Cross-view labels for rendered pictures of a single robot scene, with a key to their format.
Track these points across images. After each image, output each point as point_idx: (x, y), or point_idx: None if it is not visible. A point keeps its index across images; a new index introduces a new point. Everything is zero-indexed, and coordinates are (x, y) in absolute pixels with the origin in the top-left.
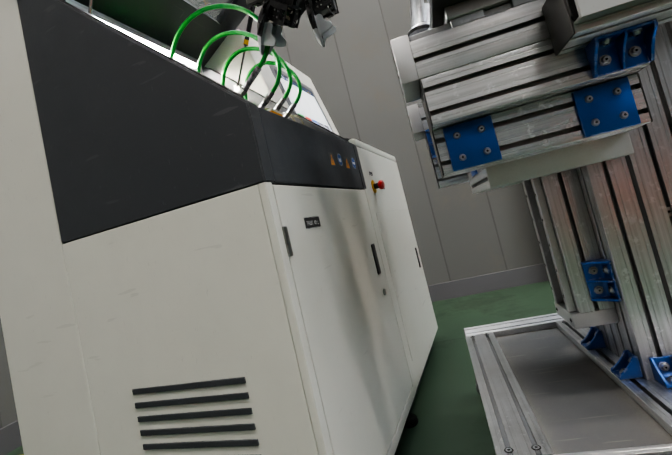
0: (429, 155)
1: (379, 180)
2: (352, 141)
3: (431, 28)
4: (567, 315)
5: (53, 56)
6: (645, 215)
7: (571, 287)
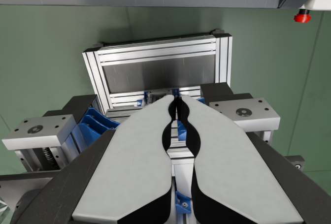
0: (249, 97)
1: (302, 17)
2: (309, 3)
3: (40, 172)
4: (153, 92)
5: None
6: None
7: (148, 101)
